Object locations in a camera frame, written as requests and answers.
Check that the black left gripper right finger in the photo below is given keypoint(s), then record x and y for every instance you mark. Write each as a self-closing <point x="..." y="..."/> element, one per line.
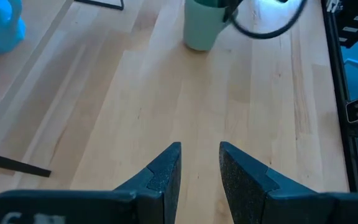
<point x="247" y="193"/>

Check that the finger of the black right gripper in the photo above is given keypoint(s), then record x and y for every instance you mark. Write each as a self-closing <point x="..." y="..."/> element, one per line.
<point x="232" y="9"/>

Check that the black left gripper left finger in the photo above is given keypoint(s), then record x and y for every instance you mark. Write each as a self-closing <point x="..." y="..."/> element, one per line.
<point x="163" y="186"/>

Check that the plain green mug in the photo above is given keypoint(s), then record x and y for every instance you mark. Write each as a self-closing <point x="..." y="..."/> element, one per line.
<point x="200" y="28"/>

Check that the wooden shelf black metal legs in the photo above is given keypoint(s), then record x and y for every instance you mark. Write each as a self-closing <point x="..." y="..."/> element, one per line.
<point x="17" y="71"/>

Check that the black table edge rail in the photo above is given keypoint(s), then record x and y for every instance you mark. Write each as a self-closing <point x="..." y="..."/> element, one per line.
<point x="340" y="93"/>

